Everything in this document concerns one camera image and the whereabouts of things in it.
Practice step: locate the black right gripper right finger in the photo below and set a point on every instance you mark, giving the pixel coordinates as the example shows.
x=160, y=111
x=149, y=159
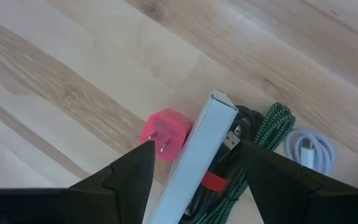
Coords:
x=291, y=196

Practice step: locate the pink box with label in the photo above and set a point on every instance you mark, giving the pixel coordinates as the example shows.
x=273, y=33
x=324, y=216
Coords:
x=169, y=124

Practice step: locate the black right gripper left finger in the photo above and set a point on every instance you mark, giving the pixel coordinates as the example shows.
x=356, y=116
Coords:
x=123, y=193

